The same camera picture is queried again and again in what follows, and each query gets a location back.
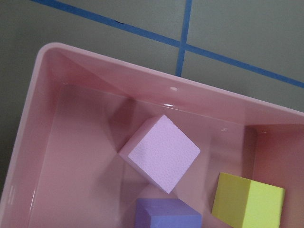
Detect pink foam block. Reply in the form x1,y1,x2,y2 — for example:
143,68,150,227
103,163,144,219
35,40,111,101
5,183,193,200
119,115,200,194

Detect purple foam block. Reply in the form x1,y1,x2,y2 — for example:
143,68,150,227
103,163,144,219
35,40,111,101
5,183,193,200
134,198,202,228

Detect pink plastic bin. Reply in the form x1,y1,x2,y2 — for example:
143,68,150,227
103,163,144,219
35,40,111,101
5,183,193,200
0,43,304,228

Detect yellow foam block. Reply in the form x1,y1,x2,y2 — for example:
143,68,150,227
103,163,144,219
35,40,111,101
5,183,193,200
211,172,285,228

